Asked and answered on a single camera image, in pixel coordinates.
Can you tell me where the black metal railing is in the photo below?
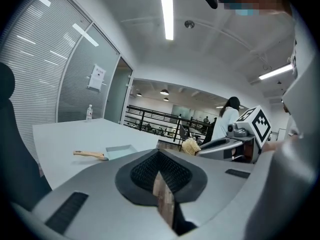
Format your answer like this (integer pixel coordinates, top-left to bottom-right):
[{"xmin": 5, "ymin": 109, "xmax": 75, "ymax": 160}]
[{"xmin": 124, "ymin": 104, "xmax": 213, "ymax": 145}]

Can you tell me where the tan fluffy fibre clump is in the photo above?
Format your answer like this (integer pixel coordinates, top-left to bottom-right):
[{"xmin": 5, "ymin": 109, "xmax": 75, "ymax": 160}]
[{"xmin": 181, "ymin": 137, "xmax": 202, "ymax": 157}]

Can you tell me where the long ceiling light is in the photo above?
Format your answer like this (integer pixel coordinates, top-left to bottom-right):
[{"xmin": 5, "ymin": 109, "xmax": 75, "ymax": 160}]
[
  {"xmin": 159, "ymin": 0, "xmax": 175, "ymax": 41},
  {"xmin": 258, "ymin": 63, "xmax": 293, "ymax": 81}
]

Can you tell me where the person's white t-shirt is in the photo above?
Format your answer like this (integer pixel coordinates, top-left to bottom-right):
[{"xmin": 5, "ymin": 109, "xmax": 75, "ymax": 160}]
[{"xmin": 244, "ymin": 3, "xmax": 320, "ymax": 240}]

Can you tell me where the black office chair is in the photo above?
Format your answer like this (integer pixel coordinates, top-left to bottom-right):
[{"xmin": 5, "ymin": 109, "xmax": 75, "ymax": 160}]
[{"xmin": 0, "ymin": 62, "xmax": 53, "ymax": 212}]

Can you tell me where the light blue dustpan wooden handle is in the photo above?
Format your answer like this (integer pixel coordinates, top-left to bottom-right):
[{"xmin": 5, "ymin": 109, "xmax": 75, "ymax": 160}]
[{"xmin": 73, "ymin": 144, "xmax": 138, "ymax": 162}]

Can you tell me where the person's right forearm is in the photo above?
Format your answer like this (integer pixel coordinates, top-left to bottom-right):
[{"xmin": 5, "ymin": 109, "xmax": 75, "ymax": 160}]
[{"xmin": 262, "ymin": 133, "xmax": 301, "ymax": 152}]

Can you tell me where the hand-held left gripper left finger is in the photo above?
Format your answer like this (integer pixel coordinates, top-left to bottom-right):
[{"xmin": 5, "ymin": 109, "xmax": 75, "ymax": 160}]
[{"xmin": 32, "ymin": 148, "xmax": 177, "ymax": 240}]

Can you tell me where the clear plastic water bottle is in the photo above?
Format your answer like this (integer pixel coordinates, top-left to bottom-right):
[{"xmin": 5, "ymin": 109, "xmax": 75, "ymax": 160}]
[{"xmin": 85, "ymin": 104, "xmax": 94, "ymax": 122}]

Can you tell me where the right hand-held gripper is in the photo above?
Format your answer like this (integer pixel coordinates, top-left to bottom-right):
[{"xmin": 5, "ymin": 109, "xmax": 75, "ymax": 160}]
[{"xmin": 196, "ymin": 105, "xmax": 272, "ymax": 164}]

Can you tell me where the white paper notice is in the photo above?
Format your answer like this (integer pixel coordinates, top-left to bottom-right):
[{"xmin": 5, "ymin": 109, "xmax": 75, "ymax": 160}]
[{"xmin": 87, "ymin": 63, "xmax": 106, "ymax": 93}]

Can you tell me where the blue face mask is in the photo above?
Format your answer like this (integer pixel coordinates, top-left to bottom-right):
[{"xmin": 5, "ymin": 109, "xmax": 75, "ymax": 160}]
[{"xmin": 236, "ymin": 8, "xmax": 260, "ymax": 17}]

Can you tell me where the frosted glass door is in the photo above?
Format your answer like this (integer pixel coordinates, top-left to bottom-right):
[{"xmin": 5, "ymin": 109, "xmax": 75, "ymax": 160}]
[{"xmin": 106, "ymin": 56, "xmax": 133, "ymax": 125}]

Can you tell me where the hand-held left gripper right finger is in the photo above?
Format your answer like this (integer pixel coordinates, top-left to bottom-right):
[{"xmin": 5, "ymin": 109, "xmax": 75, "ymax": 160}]
[{"xmin": 157, "ymin": 148, "xmax": 256, "ymax": 236}]

